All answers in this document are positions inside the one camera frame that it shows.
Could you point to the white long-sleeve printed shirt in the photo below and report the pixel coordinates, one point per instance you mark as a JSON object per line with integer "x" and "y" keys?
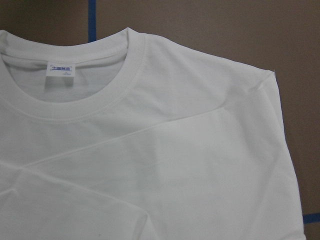
{"x": 135, "y": 137}

